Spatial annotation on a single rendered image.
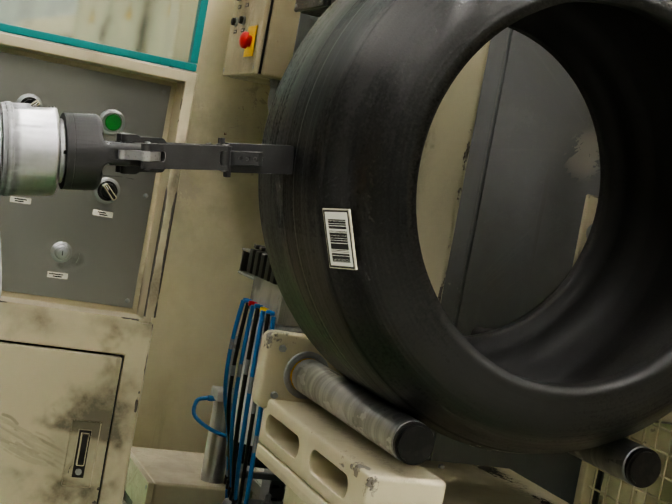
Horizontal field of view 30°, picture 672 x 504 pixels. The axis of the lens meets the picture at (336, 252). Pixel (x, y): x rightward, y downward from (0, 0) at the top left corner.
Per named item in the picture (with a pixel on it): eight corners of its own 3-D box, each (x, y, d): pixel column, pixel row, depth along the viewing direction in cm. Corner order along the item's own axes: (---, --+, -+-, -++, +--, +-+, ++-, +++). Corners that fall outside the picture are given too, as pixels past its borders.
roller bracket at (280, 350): (249, 402, 160) (262, 327, 160) (520, 433, 174) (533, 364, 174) (256, 408, 157) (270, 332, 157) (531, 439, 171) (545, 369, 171)
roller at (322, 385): (292, 354, 159) (325, 359, 160) (285, 389, 159) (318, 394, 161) (400, 420, 126) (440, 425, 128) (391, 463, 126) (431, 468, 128)
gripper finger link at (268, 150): (226, 142, 128) (228, 142, 127) (291, 145, 130) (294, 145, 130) (225, 172, 128) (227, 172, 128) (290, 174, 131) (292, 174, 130)
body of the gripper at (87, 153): (66, 112, 118) (163, 117, 121) (54, 111, 126) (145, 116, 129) (64, 192, 119) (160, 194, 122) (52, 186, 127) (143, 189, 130)
